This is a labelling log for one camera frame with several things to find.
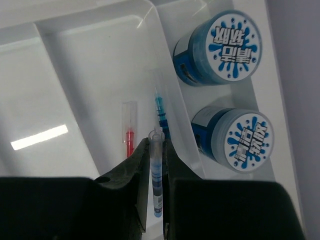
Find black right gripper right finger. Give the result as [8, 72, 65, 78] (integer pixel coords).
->
[162, 140, 305, 240]

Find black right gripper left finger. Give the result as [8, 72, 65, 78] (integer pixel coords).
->
[0, 138, 150, 240]

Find blue pen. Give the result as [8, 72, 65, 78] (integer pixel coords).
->
[150, 158, 163, 218]

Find clear pen cap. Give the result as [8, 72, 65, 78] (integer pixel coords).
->
[149, 68, 166, 107]
[148, 127, 165, 167]
[121, 101, 138, 143]

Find teal pen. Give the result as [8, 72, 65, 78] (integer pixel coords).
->
[154, 87, 171, 140]

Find red pen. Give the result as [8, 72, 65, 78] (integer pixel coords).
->
[125, 127, 135, 158]

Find white compartment tray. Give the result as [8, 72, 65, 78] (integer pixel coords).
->
[0, 0, 296, 192]

